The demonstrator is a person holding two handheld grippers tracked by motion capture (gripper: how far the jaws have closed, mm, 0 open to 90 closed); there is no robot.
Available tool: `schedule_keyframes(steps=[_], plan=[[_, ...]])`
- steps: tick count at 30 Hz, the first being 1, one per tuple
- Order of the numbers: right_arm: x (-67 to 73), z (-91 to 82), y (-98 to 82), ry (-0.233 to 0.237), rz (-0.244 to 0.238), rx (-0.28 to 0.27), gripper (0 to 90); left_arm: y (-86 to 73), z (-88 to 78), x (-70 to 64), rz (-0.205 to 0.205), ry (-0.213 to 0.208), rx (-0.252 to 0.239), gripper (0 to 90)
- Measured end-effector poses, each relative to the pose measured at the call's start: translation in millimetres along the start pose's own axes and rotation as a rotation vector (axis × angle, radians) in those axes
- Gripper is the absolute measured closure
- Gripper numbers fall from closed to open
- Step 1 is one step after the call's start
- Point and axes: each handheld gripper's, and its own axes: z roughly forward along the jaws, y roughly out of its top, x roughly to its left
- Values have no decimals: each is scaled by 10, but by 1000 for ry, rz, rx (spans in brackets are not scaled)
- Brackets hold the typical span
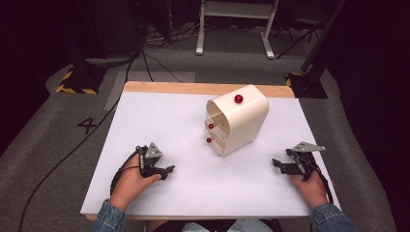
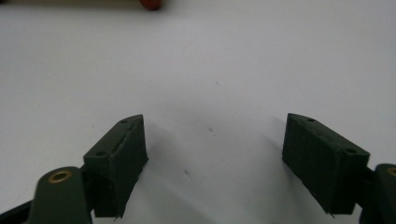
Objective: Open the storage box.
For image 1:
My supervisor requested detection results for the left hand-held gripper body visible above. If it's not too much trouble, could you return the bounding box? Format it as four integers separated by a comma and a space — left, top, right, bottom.
135, 141, 169, 180

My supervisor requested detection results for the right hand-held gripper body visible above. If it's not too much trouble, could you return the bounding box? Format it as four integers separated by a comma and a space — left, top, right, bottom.
279, 141, 327, 177

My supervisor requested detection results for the person's right hand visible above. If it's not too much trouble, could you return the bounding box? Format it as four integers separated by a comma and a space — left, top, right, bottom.
287, 170, 330, 210

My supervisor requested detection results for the person's left hand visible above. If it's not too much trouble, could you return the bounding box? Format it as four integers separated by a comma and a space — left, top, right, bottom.
108, 154, 162, 213

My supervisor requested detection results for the white table sheet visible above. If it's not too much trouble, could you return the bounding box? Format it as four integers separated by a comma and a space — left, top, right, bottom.
79, 91, 341, 218

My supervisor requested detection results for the cream drawer with red knob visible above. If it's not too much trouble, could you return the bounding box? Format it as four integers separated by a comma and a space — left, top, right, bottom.
205, 128, 227, 157
204, 111, 231, 143

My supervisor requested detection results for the cream mini drawer cabinet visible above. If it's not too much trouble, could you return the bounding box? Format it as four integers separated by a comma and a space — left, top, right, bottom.
204, 83, 270, 158

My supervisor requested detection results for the black base with striped tape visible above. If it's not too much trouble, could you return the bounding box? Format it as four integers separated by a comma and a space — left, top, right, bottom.
55, 65, 108, 96
284, 72, 329, 100

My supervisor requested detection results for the grey round stand base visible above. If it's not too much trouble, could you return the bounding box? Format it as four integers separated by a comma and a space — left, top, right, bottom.
84, 53, 137, 70

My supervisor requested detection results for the black tripod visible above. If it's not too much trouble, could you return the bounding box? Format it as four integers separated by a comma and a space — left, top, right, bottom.
276, 17, 325, 60

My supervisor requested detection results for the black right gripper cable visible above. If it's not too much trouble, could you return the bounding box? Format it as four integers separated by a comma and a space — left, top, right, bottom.
294, 151, 335, 205

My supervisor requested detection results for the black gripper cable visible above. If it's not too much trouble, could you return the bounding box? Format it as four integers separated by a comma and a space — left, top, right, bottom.
294, 151, 335, 205
109, 146, 145, 196

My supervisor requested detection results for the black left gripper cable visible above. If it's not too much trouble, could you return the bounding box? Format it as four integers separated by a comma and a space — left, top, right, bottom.
109, 146, 145, 196

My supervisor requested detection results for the thin black floor cable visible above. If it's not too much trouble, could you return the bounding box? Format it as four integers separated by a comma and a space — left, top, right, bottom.
141, 51, 184, 84

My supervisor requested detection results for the long black floor cable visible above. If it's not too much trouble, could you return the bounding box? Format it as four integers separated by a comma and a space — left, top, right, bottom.
17, 47, 143, 232

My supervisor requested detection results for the dark slanted stand post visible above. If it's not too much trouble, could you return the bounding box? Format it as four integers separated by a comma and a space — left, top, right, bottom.
300, 0, 346, 73

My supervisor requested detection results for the white metal table frame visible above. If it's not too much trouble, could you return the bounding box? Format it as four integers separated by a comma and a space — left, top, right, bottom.
195, 0, 280, 60

